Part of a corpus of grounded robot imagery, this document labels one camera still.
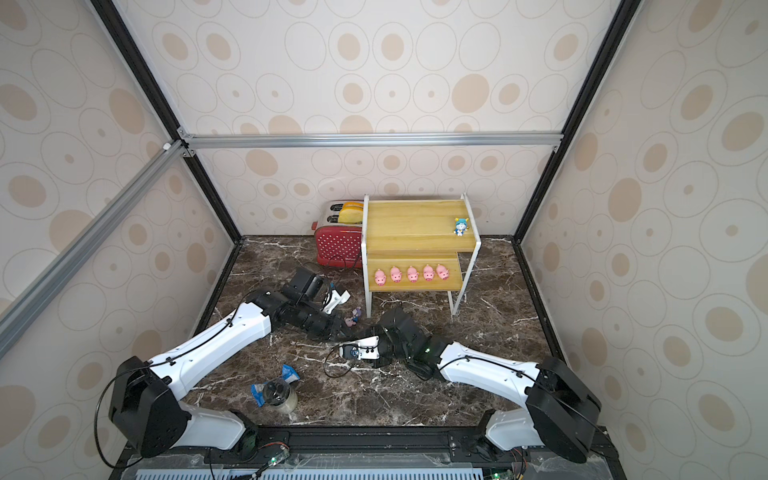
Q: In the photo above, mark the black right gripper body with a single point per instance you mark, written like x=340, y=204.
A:
x=384, y=346

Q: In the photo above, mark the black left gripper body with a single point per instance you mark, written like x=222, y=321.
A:
x=312, y=318

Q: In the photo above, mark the Doraemon figure teal ball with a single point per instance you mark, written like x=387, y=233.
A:
x=461, y=226

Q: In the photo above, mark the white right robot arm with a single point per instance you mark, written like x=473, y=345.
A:
x=556, y=410

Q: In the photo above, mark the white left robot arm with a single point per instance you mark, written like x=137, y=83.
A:
x=147, y=404

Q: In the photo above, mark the red polka dot toaster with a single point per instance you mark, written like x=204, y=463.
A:
x=338, y=245

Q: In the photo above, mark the clear tape roll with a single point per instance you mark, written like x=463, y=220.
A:
x=280, y=395

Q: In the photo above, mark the blue plastic wrapper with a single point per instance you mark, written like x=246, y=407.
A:
x=288, y=373

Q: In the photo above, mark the white metal wooden shelf rack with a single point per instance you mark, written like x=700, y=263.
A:
x=415, y=233

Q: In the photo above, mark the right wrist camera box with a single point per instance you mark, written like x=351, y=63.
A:
x=365, y=349

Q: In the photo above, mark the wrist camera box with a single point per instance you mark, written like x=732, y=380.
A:
x=336, y=298
x=365, y=349

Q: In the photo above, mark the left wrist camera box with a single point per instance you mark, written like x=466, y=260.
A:
x=336, y=298

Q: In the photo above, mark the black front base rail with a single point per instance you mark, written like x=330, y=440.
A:
x=376, y=453

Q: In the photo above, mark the silver aluminium rail back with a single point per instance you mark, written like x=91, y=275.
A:
x=375, y=140

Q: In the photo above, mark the silver aluminium rail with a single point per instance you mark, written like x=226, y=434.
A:
x=26, y=308
x=375, y=140

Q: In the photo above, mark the silver aluminium rail left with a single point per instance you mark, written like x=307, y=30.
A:
x=26, y=308

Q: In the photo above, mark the black corner frame post left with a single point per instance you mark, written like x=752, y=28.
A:
x=117, y=30

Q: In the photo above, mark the black corner frame post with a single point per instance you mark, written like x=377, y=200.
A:
x=117, y=30
x=606, y=53

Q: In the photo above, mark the black corner frame post right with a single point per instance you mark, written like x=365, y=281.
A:
x=606, y=53

